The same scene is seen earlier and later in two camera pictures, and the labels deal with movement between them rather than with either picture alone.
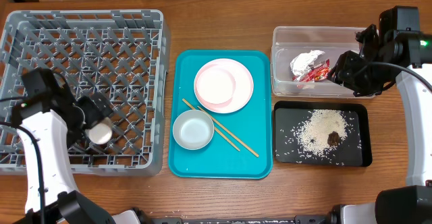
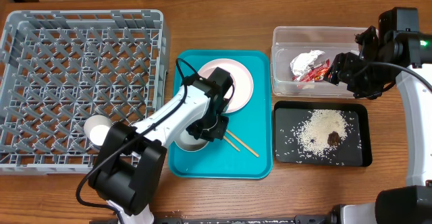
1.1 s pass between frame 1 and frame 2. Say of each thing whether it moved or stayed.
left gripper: moved
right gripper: stayed
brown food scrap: stayed
